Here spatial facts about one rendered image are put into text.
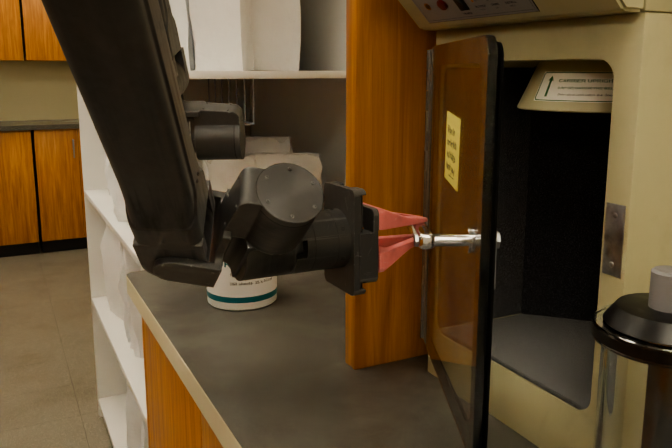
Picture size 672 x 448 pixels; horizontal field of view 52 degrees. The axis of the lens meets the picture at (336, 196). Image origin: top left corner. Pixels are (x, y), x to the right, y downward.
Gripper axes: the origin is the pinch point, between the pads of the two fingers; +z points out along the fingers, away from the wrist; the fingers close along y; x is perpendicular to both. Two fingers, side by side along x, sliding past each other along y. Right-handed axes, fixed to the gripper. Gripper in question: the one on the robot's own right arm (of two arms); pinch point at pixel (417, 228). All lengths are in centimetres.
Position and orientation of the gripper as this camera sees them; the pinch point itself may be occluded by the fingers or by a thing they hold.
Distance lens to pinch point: 70.8
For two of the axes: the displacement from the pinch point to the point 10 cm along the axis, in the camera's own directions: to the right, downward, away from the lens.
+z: 8.9, -0.8, 4.4
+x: -4.5, -1.5, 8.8
